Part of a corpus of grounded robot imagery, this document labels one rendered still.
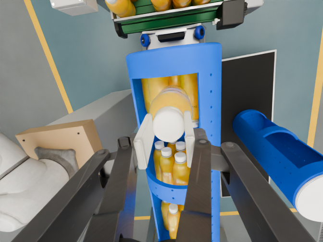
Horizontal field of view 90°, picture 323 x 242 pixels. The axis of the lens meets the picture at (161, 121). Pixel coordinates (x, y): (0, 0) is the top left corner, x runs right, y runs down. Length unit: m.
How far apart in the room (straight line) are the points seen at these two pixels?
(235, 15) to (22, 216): 0.92
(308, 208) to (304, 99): 1.23
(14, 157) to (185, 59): 0.62
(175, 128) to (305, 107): 1.95
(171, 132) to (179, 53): 0.24
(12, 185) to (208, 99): 0.65
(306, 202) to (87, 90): 1.87
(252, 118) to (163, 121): 1.54
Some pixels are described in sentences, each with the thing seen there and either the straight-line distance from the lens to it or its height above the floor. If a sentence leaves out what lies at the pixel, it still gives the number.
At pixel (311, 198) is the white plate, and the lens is 1.01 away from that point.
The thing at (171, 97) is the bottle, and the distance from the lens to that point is 0.22.
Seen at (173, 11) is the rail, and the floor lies 0.98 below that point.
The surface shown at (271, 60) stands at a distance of 1.67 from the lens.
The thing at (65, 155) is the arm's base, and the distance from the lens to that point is 0.80.
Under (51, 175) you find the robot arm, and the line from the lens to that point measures 0.75.
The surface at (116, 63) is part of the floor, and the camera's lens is 1.74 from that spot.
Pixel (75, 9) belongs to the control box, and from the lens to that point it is 0.67.
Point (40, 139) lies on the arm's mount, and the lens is 0.85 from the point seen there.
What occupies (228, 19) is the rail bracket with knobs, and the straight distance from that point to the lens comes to 0.66.
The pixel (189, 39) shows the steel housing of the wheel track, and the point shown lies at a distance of 0.71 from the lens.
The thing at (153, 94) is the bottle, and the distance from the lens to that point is 0.51.
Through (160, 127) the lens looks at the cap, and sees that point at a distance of 0.19.
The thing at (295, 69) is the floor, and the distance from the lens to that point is 1.95.
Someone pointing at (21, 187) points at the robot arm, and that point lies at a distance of 0.71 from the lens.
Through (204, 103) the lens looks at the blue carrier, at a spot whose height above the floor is 1.21.
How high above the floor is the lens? 1.63
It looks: 69 degrees down
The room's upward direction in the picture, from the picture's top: 165 degrees counter-clockwise
